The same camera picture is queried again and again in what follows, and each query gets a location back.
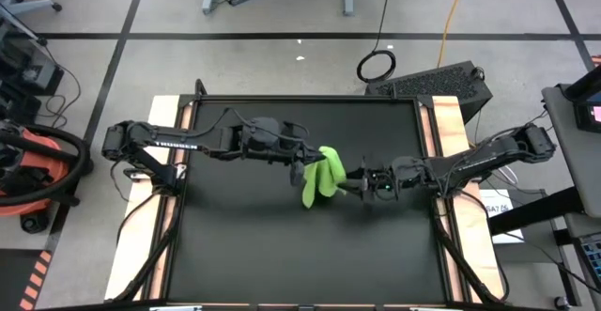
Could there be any black table mat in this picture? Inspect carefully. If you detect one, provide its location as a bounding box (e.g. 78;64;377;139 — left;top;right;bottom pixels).
167;100;447;305

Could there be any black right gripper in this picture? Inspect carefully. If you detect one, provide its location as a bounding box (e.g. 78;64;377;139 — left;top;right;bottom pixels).
337;156;417;204

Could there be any orange black hazard mat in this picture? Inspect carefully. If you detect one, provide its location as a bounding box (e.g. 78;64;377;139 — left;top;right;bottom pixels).
0;248;54;311

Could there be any black vacuum hose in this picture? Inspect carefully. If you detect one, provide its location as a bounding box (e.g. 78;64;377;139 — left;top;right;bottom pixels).
0;122;93;207

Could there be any green microfibre towel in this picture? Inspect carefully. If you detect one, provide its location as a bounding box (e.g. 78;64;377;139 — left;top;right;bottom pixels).
300;145;348;210

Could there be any black metal beam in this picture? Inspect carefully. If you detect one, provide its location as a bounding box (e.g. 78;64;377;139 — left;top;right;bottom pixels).
487;186;586;236

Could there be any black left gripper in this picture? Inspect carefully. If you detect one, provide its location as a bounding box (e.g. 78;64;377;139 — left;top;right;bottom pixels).
274;130;329;188

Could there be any black perforated computer tower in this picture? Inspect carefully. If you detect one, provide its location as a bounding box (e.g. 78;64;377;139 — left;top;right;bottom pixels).
364;60;494;124

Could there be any grey side table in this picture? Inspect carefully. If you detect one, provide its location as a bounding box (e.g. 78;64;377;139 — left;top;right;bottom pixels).
542;85;601;221

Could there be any white paper sheet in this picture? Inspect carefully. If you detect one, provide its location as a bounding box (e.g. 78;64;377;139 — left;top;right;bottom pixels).
478;188;525;245

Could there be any yellow cable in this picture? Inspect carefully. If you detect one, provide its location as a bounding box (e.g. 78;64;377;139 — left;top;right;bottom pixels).
436;0;470;68

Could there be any black device with pink screen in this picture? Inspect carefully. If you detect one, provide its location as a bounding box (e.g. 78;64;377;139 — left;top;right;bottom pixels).
558;64;601;133

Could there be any coiled black cable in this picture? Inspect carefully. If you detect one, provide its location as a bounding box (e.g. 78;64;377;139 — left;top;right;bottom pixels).
356;0;398;85

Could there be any orange vacuum cleaner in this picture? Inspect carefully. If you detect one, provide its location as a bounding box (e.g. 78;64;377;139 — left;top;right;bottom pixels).
0;118;95;235

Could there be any keypad with blue keys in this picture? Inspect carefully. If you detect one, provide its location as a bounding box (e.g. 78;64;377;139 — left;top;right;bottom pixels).
578;233;601;284

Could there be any black equipment box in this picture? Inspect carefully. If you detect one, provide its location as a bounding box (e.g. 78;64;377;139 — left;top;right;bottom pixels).
0;17;65;96

